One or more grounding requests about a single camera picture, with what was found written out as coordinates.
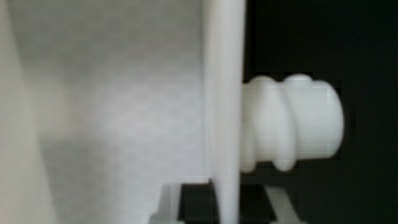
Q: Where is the white cabinet door piece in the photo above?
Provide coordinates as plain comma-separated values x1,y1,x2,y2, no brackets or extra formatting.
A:
241,74,346,172

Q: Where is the white cabinet body box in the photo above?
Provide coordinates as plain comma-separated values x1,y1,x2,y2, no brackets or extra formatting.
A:
0,0,246,224

